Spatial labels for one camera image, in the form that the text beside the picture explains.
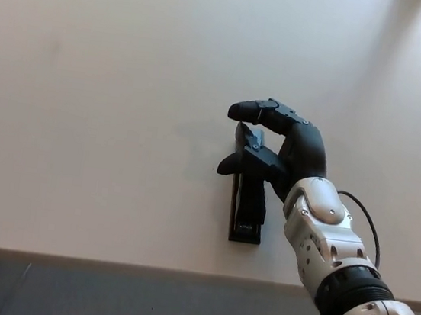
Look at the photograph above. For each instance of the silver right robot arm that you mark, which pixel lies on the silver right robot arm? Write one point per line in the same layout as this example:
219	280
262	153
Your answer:
347	266

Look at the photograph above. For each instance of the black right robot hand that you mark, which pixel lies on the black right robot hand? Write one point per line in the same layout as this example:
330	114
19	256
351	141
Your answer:
303	149

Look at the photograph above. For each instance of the black stapler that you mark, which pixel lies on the black stapler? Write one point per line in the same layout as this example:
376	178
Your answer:
249	204

